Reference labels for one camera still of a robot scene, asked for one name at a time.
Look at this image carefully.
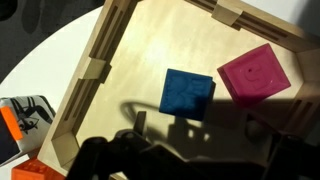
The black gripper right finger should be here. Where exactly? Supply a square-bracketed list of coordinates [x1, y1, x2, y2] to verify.
[244, 112, 282, 156]

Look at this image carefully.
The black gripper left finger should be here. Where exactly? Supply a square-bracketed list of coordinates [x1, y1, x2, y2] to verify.
[133, 111, 147, 136]

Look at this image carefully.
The white patterned soft cube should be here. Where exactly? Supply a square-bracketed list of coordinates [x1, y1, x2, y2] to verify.
[0, 95, 55, 166]

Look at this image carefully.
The pink building block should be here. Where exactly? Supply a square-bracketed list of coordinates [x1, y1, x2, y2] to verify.
[217, 44, 291, 107]

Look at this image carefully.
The shallow wooden tray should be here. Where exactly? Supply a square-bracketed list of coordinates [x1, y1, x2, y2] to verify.
[39, 0, 320, 180]

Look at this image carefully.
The orange building block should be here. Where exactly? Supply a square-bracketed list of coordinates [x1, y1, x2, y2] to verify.
[11, 158, 65, 180]

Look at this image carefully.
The blue building block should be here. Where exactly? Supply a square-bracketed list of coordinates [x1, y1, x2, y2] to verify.
[159, 69, 215, 121]

